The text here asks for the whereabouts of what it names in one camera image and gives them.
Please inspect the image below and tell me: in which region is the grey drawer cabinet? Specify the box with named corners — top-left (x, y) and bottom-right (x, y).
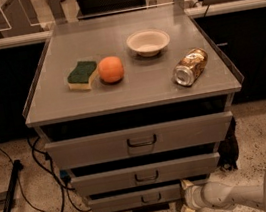
top-left (24, 5), bottom-right (243, 206)

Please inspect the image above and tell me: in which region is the grey top drawer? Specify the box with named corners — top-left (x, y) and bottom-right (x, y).
top-left (45, 111), bottom-right (232, 169)

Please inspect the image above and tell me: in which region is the orange fruit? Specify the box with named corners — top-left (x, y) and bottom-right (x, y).
top-left (98, 56), bottom-right (125, 84)

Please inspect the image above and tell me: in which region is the black floor cable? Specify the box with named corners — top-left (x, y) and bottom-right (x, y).
top-left (0, 129), bottom-right (92, 212)

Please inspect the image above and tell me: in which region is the green yellow sponge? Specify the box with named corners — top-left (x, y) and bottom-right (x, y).
top-left (67, 61), bottom-right (98, 90)

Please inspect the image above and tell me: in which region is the grey bottom drawer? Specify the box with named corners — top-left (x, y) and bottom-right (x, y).
top-left (88, 184), bottom-right (182, 212)

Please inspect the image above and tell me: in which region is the grey middle drawer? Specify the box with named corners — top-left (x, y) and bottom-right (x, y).
top-left (71, 153), bottom-right (220, 196)

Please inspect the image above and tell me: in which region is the white bowl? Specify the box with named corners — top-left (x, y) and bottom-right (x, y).
top-left (126, 29), bottom-right (170, 57)

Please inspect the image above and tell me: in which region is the dark office chair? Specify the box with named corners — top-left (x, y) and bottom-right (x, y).
top-left (76, 0), bottom-right (146, 20)

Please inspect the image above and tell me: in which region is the grey drawer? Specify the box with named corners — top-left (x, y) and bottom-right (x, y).
top-left (88, 184), bottom-right (182, 212)
top-left (45, 111), bottom-right (232, 169)
top-left (71, 153), bottom-right (220, 196)

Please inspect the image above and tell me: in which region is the black floor stand bar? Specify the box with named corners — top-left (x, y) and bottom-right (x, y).
top-left (2, 160), bottom-right (24, 212)

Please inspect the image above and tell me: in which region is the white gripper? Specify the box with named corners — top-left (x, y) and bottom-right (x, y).
top-left (180, 179), bottom-right (207, 212)

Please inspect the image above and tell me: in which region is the gold soda can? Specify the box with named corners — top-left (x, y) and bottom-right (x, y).
top-left (172, 48), bottom-right (208, 87)

